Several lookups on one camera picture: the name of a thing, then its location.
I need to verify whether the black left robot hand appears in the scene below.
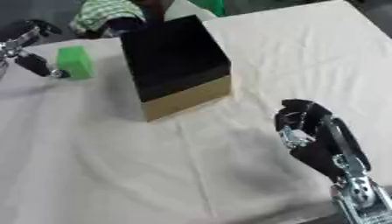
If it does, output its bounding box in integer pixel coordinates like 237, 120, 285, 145
0, 19, 73, 79

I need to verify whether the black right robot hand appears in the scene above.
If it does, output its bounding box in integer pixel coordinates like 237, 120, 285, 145
274, 99, 373, 184

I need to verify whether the tan cardboard box black inside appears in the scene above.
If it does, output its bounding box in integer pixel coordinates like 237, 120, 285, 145
119, 14, 233, 123

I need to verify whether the green rectangular block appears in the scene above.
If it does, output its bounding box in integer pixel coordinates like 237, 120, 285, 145
55, 45, 95, 81

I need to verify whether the person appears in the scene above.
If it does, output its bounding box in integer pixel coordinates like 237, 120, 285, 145
68, 0, 178, 39

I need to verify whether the green chair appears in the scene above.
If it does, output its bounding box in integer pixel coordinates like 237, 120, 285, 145
188, 0, 227, 18

